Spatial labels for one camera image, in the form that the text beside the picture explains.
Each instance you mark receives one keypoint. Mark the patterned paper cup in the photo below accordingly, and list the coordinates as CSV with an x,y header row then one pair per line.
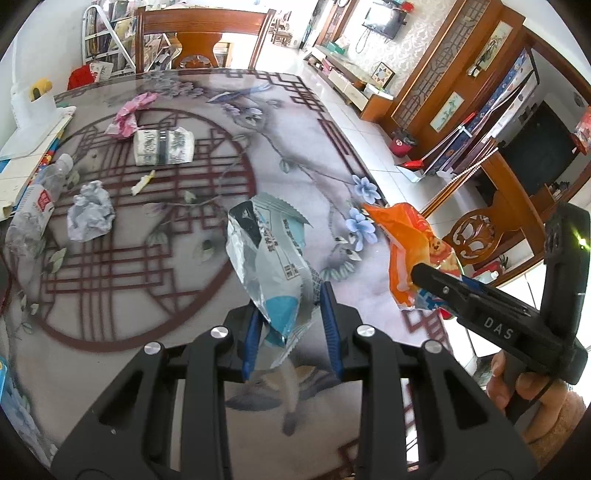
x,y
161,147

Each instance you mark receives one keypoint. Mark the wooden lattice partition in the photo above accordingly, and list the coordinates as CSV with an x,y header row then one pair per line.
x,y
443,78

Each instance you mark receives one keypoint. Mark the leaning printed board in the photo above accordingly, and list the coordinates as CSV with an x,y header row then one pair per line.
x,y
489,120

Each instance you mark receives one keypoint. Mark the stack of books and papers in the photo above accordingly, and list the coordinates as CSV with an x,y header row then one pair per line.
x,y
18,175

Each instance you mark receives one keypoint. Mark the low wooden sideboard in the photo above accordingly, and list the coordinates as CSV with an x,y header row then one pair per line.
x,y
351,83

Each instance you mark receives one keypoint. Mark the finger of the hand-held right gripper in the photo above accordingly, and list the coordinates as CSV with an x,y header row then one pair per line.
x,y
438,286

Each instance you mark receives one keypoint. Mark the yellow tape dispenser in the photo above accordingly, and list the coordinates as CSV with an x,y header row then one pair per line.
x,y
40,88

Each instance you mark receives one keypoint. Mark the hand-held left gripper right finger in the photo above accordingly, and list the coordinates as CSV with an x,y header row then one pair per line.
x,y
331,332

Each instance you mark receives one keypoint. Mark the carved wooden chair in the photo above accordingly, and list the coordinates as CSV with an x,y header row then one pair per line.
x,y
475,235

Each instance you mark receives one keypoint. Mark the red waste bin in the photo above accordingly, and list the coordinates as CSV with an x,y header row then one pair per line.
x,y
401,144

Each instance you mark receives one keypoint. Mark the crumpled grey-white paper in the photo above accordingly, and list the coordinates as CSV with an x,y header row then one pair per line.
x,y
90,214

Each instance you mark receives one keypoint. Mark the crushed clear plastic bottle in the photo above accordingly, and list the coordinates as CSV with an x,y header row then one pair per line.
x,y
34,203

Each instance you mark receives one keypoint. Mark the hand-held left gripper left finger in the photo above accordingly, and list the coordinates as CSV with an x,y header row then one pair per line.
x,y
251,346

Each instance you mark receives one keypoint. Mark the red cloth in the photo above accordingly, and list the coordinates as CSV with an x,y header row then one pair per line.
x,y
82,77

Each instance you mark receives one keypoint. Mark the person's right forearm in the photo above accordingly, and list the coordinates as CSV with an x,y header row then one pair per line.
x,y
572,424

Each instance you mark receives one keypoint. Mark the person's right hand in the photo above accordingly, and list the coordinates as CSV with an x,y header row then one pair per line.
x,y
531,401

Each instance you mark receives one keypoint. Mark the white book rack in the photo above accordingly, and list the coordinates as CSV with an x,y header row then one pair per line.
x,y
108,32

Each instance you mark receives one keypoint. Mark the small yellow-white paper scrap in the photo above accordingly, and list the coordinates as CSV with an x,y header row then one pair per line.
x,y
143,181

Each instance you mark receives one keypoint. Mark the wall-mounted monitor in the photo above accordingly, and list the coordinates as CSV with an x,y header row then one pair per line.
x,y
383,21

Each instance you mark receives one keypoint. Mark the pink crumpled wrapper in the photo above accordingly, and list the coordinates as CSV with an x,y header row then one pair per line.
x,y
129,115

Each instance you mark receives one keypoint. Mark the wooden dining chair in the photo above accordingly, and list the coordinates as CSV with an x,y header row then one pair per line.
x,y
203,23

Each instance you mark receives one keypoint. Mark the silver blue snack bag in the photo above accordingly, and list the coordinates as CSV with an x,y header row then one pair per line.
x,y
272,258

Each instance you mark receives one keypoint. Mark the large black television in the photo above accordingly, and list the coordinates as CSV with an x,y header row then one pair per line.
x,y
540,147

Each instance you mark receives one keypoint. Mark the framed geometric picture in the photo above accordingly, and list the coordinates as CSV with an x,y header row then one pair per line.
x,y
382,74

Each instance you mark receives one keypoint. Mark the orange snack bag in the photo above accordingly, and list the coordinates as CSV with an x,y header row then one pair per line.
x,y
406,249

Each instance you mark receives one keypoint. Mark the red dustpan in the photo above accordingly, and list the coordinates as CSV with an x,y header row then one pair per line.
x,y
413,167

